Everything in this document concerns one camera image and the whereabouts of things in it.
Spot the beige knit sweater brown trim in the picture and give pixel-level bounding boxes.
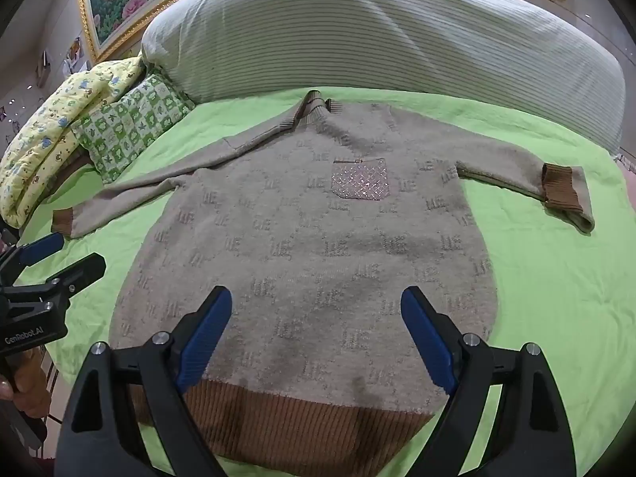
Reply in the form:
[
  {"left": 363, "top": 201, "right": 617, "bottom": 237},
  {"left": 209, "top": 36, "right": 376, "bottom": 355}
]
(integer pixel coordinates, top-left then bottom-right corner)
[{"left": 53, "top": 91, "right": 595, "bottom": 476}]

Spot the yellow cartoon print blanket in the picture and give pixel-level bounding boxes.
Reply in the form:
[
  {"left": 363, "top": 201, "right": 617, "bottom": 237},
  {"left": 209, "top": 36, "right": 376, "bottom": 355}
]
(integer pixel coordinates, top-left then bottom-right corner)
[{"left": 1, "top": 56, "right": 143, "bottom": 229}]

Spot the green white patterned pillow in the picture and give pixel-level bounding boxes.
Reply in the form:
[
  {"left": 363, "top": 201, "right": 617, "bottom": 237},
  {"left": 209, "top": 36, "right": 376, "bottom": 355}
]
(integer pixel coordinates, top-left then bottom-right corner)
[{"left": 70, "top": 72, "right": 195, "bottom": 184}]

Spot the striped grey white duvet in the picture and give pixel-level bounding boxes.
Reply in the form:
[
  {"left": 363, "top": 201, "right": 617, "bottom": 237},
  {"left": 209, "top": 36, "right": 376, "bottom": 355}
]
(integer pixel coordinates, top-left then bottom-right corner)
[{"left": 141, "top": 0, "right": 625, "bottom": 153}]

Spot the light green bed sheet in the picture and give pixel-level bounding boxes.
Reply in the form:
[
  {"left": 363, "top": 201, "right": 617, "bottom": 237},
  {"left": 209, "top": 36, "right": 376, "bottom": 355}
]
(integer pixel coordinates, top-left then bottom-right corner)
[{"left": 19, "top": 87, "right": 635, "bottom": 476}]

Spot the person's left hand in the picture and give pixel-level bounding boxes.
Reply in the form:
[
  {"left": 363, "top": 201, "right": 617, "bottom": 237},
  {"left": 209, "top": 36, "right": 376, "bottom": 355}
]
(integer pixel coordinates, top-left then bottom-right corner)
[{"left": 1, "top": 348, "right": 52, "bottom": 419}]

